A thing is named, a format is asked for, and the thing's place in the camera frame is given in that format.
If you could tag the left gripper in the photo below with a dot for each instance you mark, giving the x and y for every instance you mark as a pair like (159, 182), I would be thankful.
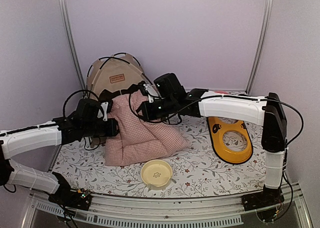
(112, 132)

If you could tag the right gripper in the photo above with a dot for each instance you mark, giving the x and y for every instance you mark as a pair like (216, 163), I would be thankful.
(146, 114)

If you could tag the pink checkered cushion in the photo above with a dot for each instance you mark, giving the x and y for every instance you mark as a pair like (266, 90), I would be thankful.
(139, 141)

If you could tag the black tent pole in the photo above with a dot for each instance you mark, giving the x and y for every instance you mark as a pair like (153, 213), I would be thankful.
(123, 57)
(100, 67)

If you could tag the yellow double bowl holder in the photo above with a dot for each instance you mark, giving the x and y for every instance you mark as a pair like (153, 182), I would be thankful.
(230, 140)

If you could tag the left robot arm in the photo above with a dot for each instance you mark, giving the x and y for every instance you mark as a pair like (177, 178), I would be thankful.
(90, 119)

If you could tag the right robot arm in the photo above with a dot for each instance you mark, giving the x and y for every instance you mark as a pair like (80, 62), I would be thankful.
(167, 98)

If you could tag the pink bowl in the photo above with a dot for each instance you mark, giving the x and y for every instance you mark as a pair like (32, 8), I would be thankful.
(222, 92)

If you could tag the cream paw print bowl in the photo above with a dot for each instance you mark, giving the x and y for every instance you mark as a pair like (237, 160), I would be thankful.
(156, 174)

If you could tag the floral table mat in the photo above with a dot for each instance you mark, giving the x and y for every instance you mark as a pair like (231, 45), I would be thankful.
(197, 170)

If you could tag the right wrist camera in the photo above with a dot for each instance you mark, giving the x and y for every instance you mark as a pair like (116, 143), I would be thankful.
(149, 90)

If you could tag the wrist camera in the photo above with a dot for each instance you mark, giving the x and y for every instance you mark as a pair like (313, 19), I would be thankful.
(149, 90)
(105, 108)

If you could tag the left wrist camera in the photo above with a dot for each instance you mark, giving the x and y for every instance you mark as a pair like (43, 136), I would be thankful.
(105, 108)

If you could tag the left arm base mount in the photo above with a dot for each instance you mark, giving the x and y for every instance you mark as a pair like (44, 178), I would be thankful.
(78, 199)

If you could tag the front aluminium rail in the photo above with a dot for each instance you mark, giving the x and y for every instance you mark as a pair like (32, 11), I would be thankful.
(121, 211)

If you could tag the left aluminium frame post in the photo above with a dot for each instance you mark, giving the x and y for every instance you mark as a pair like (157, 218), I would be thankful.
(68, 30)

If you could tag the aluminium frame post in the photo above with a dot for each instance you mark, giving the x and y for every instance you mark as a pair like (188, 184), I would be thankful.
(68, 30)
(260, 45)

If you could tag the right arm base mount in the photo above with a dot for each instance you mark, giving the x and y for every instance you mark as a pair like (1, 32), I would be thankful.
(262, 200)

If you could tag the right aluminium frame post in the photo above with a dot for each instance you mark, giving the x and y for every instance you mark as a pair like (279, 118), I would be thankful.
(260, 45)

